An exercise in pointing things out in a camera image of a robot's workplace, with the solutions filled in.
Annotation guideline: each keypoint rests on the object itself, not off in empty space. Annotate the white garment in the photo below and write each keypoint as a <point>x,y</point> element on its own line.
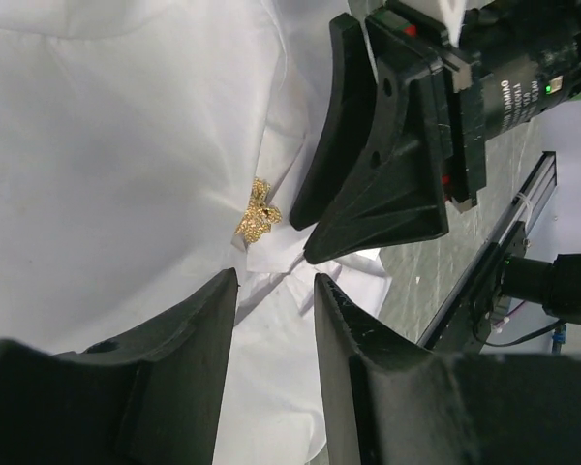
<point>130,136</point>

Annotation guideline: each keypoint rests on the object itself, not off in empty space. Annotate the aluminium rail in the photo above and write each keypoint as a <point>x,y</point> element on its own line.
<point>475,306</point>

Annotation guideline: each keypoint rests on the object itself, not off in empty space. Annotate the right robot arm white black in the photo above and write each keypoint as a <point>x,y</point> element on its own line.
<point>530,60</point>

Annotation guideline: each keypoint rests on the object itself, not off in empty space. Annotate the gold brooch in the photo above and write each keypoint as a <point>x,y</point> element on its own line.
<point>260,216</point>

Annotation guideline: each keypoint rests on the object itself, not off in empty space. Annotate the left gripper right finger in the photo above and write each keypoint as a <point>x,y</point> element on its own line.
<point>388,401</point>

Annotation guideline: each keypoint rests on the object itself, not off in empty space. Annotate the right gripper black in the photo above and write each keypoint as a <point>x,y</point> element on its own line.
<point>376,176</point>

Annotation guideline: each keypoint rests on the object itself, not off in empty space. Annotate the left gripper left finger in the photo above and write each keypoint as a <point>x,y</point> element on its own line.
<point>150,395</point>

